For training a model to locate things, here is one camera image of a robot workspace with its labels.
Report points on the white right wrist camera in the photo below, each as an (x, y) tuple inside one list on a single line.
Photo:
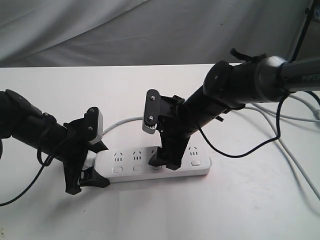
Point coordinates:
[(151, 111)]

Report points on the black tripod stand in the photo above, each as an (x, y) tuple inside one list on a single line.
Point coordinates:
[(308, 15)]

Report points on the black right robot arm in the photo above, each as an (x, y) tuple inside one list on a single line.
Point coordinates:
[(226, 88)]

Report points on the white five-outlet power strip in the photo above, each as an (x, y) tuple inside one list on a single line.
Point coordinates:
[(132, 164)]

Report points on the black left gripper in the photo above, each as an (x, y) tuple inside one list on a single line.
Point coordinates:
[(81, 137)]

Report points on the grey backdrop cloth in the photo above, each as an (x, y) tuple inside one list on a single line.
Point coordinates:
[(69, 33)]

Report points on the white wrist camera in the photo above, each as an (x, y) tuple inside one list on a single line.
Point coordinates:
[(151, 111), (93, 125)]

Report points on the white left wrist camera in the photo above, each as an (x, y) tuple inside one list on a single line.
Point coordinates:
[(93, 125)]

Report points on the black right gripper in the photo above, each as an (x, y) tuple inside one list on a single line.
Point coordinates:
[(175, 125)]

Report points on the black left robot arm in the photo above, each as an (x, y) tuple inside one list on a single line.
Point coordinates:
[(26, 123)]

